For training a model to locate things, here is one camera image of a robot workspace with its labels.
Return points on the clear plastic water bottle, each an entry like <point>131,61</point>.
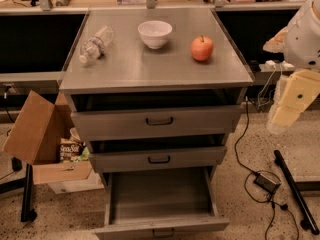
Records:
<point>96,45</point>

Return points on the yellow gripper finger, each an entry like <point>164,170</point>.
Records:
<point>293,95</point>

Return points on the brown cardboard box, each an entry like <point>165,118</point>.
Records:
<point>35,139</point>

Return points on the top grey drawer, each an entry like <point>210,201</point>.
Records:
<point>155,123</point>

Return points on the red apple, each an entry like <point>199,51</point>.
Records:
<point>201,48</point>

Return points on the middle grey drawer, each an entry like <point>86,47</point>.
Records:
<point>157,159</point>

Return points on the black stand leg left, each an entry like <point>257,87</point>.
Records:
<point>28,213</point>

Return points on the black stand leg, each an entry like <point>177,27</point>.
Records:
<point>308,222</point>
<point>28,213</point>

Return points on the grey metal drawer cabinet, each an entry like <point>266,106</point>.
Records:
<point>132,76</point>

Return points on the white power strip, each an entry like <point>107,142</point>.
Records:
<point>271,64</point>

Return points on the sea salt snack bag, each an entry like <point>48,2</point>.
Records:
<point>69,150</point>

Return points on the grey drawer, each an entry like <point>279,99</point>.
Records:
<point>155,123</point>
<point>157,159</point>
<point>159,204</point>

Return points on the black stand leg right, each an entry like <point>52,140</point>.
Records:
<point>308,222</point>

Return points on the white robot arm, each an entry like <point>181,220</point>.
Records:
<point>299,42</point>

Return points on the white ceramic bowl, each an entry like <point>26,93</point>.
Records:
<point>154,34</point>

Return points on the black power adapter brick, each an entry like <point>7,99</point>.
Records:
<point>266,183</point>

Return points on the bottom grey drawer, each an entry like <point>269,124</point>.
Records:
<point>159,204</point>

